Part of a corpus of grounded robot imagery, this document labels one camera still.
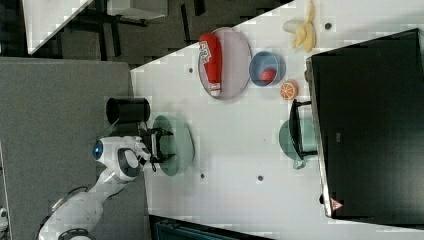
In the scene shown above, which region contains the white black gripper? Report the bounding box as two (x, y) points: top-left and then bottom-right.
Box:
(137, 128), (175, 165)

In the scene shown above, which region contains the green plastic strainer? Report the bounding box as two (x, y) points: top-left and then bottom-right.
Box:
(153, 115), (195, 176)

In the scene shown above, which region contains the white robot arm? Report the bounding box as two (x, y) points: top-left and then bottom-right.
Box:
(36, 128), (174, 240)

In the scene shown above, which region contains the black cylinder cup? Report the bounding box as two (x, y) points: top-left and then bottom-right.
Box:
(106, 98), (151, 124)

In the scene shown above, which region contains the teal crate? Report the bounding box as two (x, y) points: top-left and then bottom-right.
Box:
(153, 220), (269, 240)

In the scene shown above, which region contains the red ketchup bottle toy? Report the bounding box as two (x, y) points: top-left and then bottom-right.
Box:
(199, 33), (222, 96)

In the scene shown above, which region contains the lilac round plate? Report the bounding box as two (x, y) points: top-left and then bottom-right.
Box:
(198, 27), (252, 100)

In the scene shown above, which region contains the red ball toy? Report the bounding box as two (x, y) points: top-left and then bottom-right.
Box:
(260, 68), (277, 84)

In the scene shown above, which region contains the blue bowl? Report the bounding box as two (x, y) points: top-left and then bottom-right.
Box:
(249, 51), (286, 87)

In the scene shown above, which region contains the green mug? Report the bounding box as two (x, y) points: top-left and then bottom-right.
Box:
(279, 118), (317, 170)

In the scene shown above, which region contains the orange slice toy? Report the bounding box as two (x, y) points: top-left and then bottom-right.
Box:
(280, 80), (298, 100)

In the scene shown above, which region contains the white side table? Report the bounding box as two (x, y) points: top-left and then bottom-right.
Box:
(21, 0), (93, 55)

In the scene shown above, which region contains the peeled banana toy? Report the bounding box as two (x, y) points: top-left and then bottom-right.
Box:
(283, 0), (316, 53)

